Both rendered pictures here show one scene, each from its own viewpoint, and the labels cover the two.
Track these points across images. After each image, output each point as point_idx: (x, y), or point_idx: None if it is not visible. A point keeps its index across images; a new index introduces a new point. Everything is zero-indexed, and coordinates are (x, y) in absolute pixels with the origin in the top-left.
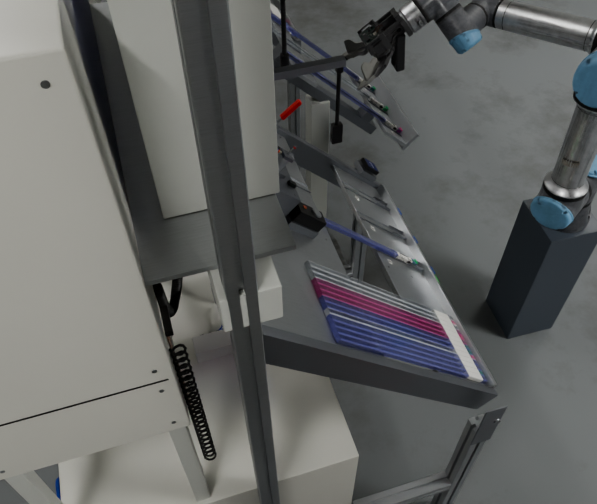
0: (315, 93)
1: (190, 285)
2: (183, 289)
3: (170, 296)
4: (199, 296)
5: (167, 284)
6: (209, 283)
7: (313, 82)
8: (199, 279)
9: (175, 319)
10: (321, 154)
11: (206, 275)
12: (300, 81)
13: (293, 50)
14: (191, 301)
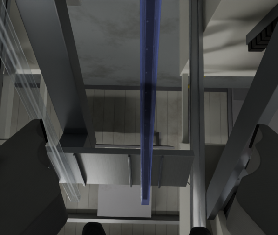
0: (66, 25)
1: (229, 43)
2: (228, 45)
3: (227, 50)
4: (243, 40)
5: (217, 50)
6: (238, 35)
7: (192, 163)
8: (229, 38)
9: (247, 50)
10: None
11: (229, 35)
12: (78, 83)
13: (89, 169)
14: (242, 44)
